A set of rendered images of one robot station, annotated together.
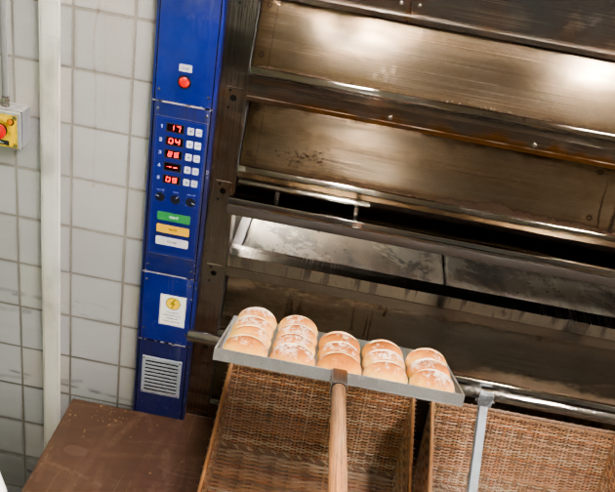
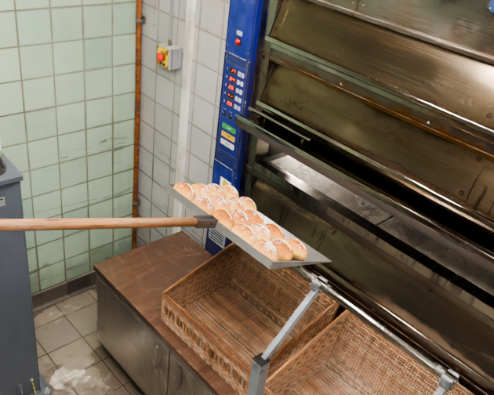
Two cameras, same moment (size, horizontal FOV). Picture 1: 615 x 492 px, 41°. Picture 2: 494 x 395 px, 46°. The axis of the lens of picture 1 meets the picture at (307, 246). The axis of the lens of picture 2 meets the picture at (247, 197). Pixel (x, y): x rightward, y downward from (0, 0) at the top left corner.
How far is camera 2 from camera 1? 1.29 m
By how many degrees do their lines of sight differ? 36
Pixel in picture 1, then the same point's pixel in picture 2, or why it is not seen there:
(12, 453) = not seen: hidden behind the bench
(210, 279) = (245, 175)
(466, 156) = (386, 124)
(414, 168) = (352, 125)
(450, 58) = (378, 46)
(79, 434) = (167, 246)
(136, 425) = (198, 255)
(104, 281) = (202, 162)
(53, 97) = (188, 43)
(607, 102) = (479, 97)
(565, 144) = (448, 127)
